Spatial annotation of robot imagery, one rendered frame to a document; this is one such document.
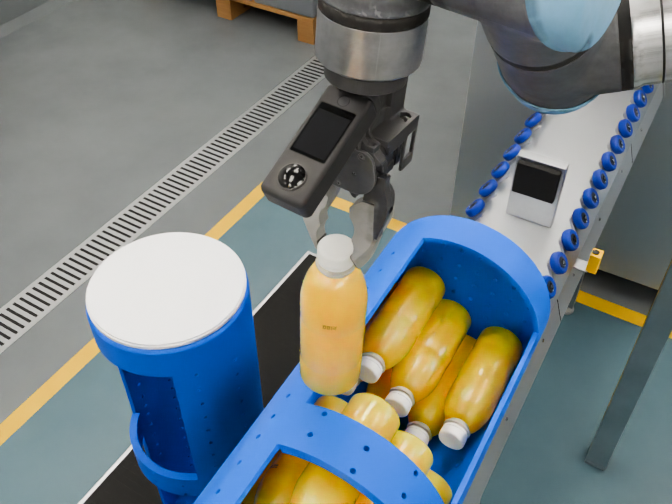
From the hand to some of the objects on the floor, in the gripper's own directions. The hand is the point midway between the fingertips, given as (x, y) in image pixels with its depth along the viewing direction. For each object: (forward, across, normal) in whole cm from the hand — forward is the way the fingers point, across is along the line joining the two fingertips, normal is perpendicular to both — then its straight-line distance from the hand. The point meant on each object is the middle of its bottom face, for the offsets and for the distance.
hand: (336, 252), depth 75 cm
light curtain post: (+137, -39, -106) cm, 178 cm away
